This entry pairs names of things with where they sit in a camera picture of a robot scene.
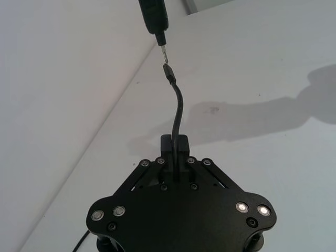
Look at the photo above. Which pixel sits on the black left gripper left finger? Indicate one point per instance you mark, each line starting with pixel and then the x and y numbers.
pixel 166 144

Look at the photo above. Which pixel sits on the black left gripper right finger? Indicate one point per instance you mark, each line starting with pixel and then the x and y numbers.
pixel 183 144

